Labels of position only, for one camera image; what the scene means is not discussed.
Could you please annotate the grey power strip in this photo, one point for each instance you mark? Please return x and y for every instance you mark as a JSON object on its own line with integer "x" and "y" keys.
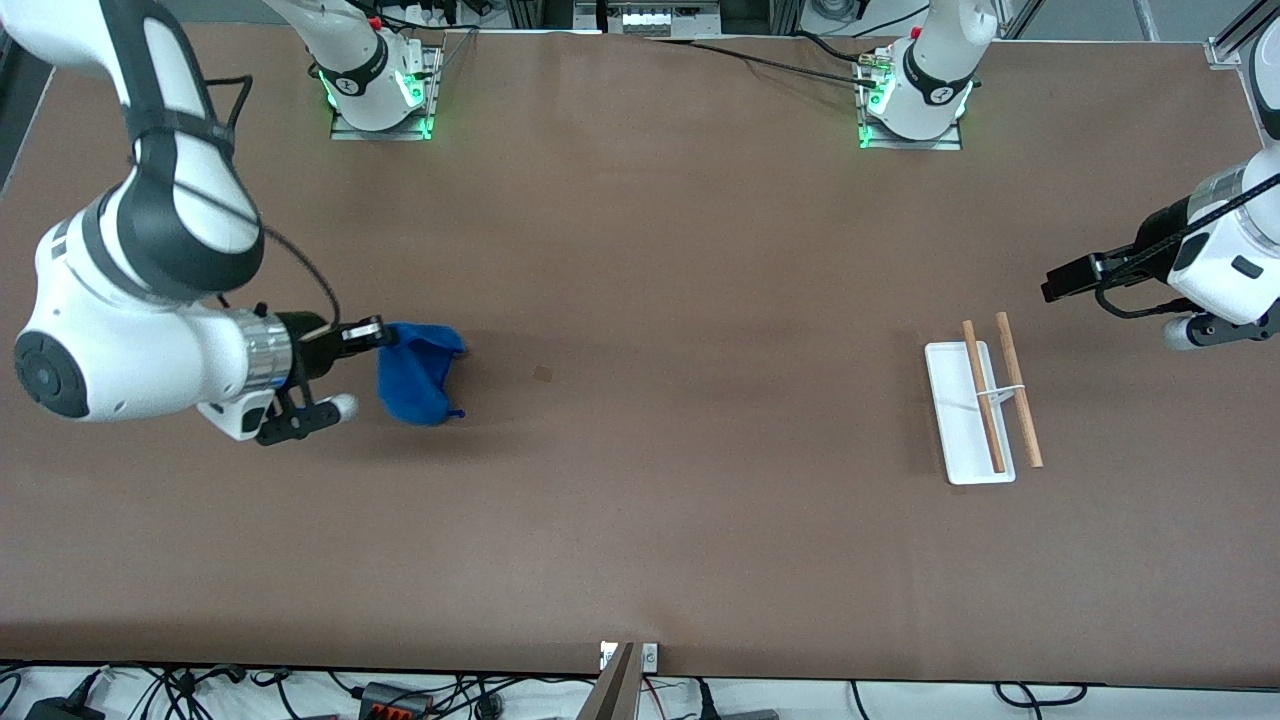
{"x": 650, "y": 18}

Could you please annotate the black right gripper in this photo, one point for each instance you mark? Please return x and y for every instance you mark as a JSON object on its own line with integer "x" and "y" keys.
{"x": 303, "y": 344}

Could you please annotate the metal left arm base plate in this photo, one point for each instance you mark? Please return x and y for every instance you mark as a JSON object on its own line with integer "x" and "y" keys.
{"x": 915, "y": 144}

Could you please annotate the aluminium frame profile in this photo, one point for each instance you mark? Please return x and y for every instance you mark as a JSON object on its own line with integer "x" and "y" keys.
{"x": 1250, "y": 25}

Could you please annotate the small metal edge bracket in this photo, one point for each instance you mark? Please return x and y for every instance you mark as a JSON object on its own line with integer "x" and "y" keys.
{"x": 650, "y": 657}

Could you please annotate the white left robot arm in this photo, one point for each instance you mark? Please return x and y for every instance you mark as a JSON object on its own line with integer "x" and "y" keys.
{"x": 940, "y": 70}

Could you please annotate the black box with orange connectors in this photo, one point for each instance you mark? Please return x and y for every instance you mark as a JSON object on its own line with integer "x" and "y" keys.
{"x": 395, "y": 702}

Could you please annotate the black power adapter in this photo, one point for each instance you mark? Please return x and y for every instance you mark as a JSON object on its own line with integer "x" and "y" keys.
{"x": 60, "y": 710}

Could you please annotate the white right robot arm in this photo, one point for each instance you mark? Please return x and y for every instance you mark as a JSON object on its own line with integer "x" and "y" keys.
{"x": 130, "y": 350}

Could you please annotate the grey camera post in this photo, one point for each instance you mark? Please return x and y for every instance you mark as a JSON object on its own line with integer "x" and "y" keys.
{"x": 612, "y": 695}

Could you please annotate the blue microfibre towel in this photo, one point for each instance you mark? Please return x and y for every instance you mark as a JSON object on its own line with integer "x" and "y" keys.
{"x": 415, "y": 385}

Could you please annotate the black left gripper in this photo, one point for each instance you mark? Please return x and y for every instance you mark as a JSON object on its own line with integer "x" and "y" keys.
{"x": 1158, "y": 231}

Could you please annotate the white rack with wooden bars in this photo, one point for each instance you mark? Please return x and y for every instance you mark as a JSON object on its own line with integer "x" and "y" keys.
{"x": 960, "y": 420}

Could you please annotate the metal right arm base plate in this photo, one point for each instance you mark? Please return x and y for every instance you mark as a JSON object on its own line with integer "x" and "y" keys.
{"x": 385, "y": 133}

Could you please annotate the metal corner bracket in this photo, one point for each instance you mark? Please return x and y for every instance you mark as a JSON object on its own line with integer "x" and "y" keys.
{"x": 1225, "y": 55}

